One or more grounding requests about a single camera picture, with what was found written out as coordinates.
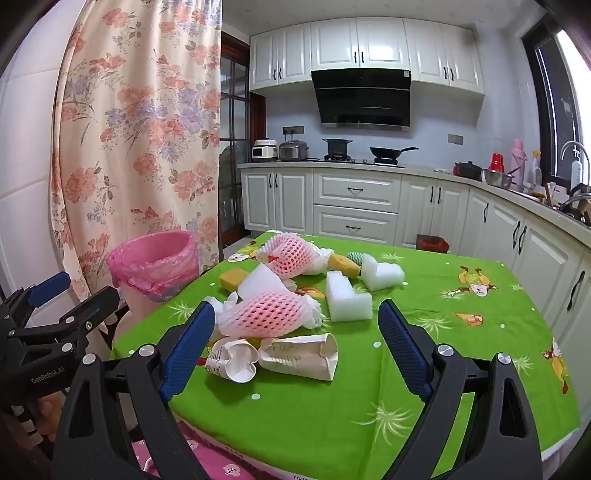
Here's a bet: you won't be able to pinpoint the crushed paper cup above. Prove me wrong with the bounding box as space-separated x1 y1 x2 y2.
203 337 259 384
257 332 339 382

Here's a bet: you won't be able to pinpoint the pink foam fruit net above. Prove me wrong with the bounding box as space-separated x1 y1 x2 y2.
203 288 326 337
256 232 324 278

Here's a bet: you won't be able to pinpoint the dark framed window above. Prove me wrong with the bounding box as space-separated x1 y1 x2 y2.
522 18 591 185

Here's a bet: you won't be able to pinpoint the white base cabinets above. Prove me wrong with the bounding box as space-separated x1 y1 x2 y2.
239 164 591 370

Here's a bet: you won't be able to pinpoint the black wok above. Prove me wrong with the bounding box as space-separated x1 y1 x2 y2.
369 146 419 162

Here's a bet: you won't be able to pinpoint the white L-shaped foam block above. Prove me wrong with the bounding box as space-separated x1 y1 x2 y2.
325 270 373 322

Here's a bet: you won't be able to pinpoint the wooden glass door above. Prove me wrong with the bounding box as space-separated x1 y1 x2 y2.
219 32 267 250

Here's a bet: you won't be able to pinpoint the black cooking pot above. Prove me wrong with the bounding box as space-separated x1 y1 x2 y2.
322 137 354 157

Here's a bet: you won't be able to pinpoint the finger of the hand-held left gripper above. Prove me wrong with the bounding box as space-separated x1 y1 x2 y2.
0 271 71 335
9 286 120 354

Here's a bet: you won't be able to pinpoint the green printed tablecloth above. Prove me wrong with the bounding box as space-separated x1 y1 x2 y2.
110 231 581 480

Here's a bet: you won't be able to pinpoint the black clay pot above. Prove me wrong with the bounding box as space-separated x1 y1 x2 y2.
453 161 485 181

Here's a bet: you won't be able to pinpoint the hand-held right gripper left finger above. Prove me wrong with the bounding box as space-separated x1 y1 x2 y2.
52 300 217 480

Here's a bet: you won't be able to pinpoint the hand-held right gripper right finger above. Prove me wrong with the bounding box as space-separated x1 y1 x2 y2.
377 298 543 480

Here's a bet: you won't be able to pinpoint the black range hood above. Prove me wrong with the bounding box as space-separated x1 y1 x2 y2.
311 69 411 131

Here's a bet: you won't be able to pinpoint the black gas stove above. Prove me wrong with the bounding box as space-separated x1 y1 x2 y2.
318 154 406 168

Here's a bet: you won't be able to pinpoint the pink floral cushion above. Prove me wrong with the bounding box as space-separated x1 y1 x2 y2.
131 420 296 480

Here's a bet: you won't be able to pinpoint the pink-lined trash bin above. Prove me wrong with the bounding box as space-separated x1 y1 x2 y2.
104 231 200 358

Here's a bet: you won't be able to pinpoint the dark bin with red bag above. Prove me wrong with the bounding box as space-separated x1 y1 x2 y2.
416 234 450 254

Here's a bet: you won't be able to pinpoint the pink thermos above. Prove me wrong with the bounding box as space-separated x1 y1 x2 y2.
510 138 527 190

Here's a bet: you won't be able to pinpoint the floral curtain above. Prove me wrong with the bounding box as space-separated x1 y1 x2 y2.
48 0 223 305

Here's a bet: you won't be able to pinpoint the steel bowl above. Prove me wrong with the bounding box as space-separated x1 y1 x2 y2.
482 168 515 189

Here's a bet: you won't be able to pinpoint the steel faucet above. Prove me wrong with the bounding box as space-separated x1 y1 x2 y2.
560 141 591 185

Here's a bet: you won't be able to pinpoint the person's left hand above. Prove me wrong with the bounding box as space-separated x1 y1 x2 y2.
34 396 63 444

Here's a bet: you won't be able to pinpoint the white rice cooker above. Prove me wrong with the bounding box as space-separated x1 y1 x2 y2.
252 139 278 162

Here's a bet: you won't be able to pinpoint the silver pressure cooker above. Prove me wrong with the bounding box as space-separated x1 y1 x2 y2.
279 141 309 162

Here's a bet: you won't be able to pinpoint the clear spray bottle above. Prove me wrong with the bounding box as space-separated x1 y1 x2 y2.
529 150 543 191

